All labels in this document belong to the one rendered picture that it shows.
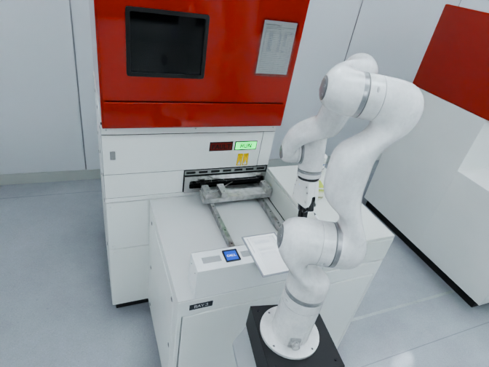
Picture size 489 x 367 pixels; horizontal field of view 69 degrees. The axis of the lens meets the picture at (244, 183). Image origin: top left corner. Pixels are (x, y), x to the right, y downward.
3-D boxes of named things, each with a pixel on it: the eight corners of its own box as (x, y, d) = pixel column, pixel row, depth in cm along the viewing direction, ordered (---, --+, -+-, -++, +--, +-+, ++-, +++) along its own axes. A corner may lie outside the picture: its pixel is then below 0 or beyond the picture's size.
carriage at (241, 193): (199, 194, 177) (199, 190, 176) (263, 188, 192) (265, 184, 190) (203, 204, 171) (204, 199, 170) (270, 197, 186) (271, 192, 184)
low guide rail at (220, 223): (204, 197, 182) (204, 192, 180) (207, 196, 182) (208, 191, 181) (238, 269, 144) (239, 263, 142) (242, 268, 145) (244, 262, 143)
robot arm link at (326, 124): (305, 108, 96) (279, 168, 122) (361, 111, 98) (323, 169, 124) (300, 84, 100) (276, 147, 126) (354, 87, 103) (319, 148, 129)
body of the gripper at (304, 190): (292, 170, 128) (288, 198, 132) (307, 180, 120) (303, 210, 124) (310, 169, 131) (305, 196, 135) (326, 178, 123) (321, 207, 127)
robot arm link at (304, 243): (329, 310, 98) (359, 244, 86) (263, 300, 97) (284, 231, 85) (321, 278, 109) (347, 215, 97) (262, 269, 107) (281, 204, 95)
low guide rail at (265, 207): (252, 192, 192) (252, 188, 190) (255, 192, 193) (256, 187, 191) (295, 258, 155) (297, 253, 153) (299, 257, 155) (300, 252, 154)
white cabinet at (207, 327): (147, 307, 217) (148, 200, 173) (284, 278, 254) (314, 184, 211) (168, 416, 169) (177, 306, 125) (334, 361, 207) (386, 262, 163)
